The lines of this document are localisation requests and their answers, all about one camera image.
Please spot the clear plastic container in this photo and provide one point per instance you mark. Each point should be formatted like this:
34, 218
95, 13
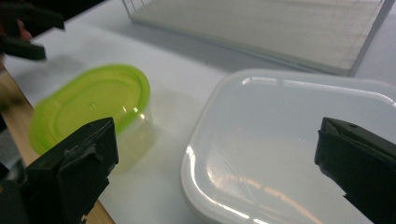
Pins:
137, 143

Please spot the green plastic lid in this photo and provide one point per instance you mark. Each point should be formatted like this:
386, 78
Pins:
90, 99

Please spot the clear plastic lid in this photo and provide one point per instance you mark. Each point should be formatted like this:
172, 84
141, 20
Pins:
264, 140

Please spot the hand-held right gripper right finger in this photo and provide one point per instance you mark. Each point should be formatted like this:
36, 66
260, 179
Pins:
361, 165

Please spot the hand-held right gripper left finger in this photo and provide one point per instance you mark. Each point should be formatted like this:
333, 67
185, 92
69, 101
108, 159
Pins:
71, 174

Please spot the white metal frame rack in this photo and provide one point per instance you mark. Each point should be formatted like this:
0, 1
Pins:
264, 28

